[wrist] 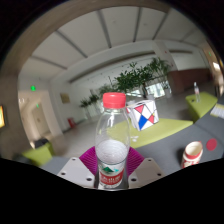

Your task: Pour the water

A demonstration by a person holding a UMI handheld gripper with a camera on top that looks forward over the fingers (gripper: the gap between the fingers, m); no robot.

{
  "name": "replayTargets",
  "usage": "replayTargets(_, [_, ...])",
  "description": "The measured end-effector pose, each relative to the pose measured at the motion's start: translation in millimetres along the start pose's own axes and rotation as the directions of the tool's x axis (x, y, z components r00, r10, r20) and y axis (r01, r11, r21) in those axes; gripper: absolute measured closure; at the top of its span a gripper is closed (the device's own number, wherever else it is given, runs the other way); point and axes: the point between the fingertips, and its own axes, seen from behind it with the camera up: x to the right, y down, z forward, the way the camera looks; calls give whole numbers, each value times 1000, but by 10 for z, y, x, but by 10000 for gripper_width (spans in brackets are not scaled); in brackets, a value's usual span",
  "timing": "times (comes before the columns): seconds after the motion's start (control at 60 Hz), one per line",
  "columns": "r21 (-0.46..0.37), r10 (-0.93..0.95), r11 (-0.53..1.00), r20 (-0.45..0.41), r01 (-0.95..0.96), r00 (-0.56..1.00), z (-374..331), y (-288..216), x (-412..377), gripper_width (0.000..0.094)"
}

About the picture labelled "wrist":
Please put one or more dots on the flat round red coaster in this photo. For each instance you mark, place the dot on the flat round red coaster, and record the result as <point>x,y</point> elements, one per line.
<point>211,144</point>

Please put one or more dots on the yellow-green seat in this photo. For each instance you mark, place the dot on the yellow-green seat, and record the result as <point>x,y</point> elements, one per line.
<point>37,155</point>

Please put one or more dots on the black bag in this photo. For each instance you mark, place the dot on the black bag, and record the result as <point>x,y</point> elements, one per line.
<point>42,143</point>

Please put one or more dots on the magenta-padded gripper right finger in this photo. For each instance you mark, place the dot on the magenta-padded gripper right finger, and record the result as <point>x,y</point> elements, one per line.
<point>145,171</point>

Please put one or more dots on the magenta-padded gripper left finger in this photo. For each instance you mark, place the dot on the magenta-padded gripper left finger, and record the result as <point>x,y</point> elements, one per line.
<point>76,171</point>

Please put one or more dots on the large yellow-green low table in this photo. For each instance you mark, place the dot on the large yellow-green low table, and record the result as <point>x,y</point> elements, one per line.
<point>163,130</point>

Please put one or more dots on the group of potted green plants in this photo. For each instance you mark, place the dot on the group of potted green plants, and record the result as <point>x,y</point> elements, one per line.
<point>133,78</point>

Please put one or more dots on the red and white mug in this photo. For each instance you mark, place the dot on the red and white mug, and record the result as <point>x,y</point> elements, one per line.
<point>191,156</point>

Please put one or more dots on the small yellow-green low table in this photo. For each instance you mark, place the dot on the small yellow-green low table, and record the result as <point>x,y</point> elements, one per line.
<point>203,106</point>

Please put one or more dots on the small clear water bottle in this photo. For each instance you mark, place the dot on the small clear water bottle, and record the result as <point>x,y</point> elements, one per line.
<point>197,93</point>

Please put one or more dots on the white box with coloured triangles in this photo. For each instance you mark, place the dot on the white box with coloured triangles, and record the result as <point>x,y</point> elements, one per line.
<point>143,115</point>

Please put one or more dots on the framed wall picture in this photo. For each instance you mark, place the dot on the framed wall picture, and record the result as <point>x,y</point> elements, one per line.
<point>65,98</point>

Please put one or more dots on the red fire extinguisher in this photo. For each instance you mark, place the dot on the red fire extinguisher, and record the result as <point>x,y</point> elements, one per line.
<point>71,123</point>

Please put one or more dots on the clear red-capped water bottle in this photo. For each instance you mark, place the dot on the clear red-capped water bottle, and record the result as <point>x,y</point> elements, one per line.
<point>112,153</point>

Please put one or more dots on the green exit sign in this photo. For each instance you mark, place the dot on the green exit sign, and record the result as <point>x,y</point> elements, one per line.
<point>33,88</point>

